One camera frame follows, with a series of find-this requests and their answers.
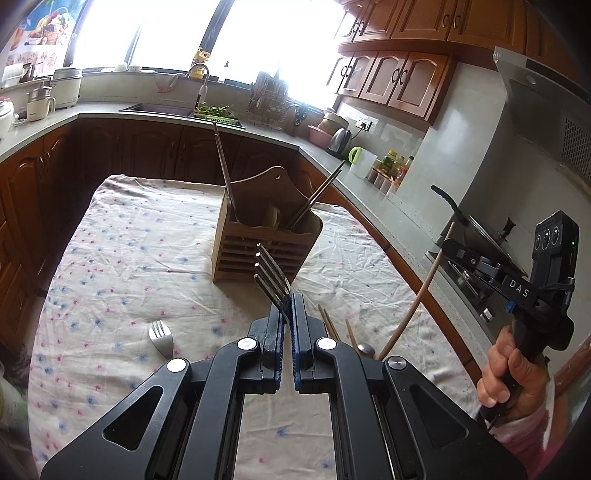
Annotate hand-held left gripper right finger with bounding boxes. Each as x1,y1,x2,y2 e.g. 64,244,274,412
291,294,527,480

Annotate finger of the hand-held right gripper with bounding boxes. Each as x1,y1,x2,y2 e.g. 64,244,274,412
441,240,492,274
452,263,509,303

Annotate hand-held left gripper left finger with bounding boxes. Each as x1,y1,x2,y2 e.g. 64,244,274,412
39,305,284,480

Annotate metal fork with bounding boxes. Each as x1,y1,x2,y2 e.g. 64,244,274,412
253,243,293,319
147,319,175,359

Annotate wooden utensil holder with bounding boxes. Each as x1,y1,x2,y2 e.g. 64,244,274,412
212,165,324,285

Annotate metal chopstick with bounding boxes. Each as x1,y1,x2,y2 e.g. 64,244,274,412
212,121,239,222
286,161,347,230
292,165,346,230

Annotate person's right hand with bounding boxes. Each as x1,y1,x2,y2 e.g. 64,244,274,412
476,325,553,422

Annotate black wok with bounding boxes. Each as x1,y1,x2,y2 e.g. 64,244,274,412
430,185,529,280

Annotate gas stove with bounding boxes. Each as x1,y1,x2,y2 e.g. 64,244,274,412
426,249,502,335

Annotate wok lid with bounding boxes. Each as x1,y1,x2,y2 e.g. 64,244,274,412
462,217,527,273

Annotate grey kitchen countertop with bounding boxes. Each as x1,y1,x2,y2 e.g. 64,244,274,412
0,99,499,342

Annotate spice jar set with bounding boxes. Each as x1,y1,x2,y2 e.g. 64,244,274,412
368,166,402,197

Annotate range hood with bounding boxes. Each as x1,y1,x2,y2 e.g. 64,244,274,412
492,45,591,195

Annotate floral white tablecloth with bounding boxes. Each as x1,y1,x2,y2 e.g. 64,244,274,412
27,173,483,480

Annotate steel electric kettle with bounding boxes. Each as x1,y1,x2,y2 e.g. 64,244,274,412
326,127,353,158

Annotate beige pot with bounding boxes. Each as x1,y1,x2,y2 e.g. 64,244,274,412
321,112,351,134

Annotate pink basin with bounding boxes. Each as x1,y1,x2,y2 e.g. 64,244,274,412
306,124,332,147

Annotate green basket of vegetables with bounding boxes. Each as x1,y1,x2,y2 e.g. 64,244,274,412
191,104,246,126

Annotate dish drying rack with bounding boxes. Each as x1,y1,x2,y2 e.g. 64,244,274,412
246,75,297,129

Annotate kitchen sink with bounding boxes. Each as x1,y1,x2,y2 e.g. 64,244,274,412
119,102,195,117

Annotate chrome sink faucet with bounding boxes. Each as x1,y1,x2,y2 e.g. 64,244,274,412
186,63,212,110

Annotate kitchen window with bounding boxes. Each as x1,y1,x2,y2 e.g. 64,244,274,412
69,0,356,109

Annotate large white rice cooker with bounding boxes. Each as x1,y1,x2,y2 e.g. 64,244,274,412
50,67,85,110

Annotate small white kitchen appliance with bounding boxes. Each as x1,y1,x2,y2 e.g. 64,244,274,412
25,82,57,123

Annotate pink and white rice cooker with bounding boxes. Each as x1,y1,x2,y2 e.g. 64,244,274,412
0,98,16,141

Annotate white jug with green handle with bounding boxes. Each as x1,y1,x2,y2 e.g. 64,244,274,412
348,146,378,180

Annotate wooden wall cabinets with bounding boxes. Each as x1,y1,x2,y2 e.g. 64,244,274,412
330,0,591,126

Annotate fruit and palm wall poster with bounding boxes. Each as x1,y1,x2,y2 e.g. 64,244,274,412
11,0,84,51

